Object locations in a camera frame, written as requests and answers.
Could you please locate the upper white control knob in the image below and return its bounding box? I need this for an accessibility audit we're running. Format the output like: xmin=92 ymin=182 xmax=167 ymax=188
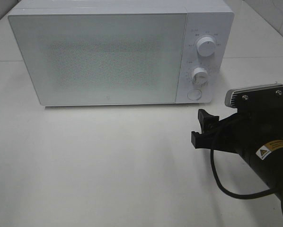
xmin=196 ymin=35 xmax=216 ymax=57

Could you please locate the round white door button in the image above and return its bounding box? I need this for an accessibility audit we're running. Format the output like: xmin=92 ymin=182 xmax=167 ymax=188
xmin=187 ymin=89 xmax=202 ymax=101

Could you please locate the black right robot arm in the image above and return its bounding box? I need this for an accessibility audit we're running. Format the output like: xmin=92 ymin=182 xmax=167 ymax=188
xmin=191 ymin=105 xmax=283 ymax=214

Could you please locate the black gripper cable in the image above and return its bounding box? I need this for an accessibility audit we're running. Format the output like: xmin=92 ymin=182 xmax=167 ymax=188
xmin=210 ymin=127 xmax=277 ymax=199

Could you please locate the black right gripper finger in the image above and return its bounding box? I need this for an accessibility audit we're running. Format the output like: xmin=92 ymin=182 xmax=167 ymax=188
xmin=197 ymin=109 xmax=219 ymax=130
xmin=191 ymin=131 xmax=214 ymax=149

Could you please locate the lower white timer knob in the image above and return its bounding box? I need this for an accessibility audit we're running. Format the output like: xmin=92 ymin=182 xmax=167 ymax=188
xmin=192 ymin=67 xmax=209 ymax=85

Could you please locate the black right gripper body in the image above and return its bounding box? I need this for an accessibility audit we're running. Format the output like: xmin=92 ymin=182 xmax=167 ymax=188
xmin=210 ymin=107 xmax=283 ymax=156

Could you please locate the white microwave door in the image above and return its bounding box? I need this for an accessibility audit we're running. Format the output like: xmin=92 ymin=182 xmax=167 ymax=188
xmin=9 ymin=14 xmax=186 ymax=106

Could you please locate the white microwave oven body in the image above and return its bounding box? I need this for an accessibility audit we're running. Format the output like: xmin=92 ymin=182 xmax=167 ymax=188
xmin=8 ymin=0 xmax=234 ymax=106

